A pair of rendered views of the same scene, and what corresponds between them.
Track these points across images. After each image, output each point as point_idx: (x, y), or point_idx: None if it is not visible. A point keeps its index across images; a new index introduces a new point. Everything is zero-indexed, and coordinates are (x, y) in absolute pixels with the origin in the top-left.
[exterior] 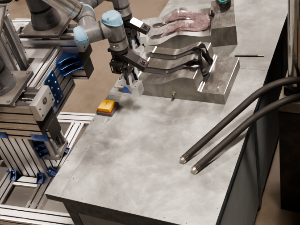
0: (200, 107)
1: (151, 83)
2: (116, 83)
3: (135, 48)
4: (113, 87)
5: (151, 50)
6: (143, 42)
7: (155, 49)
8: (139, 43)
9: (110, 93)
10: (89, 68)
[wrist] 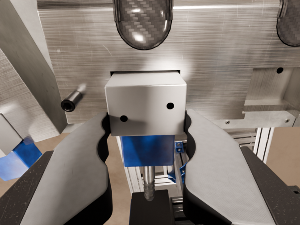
0: None
1: None
2: (238, 123)
3: (154, 125)
4: (256, 127)
5: (97, 27)
6: (18, 123)
7: (69, 2)
8: (104, 125)
9: (288, 121)
10: (151, 206)
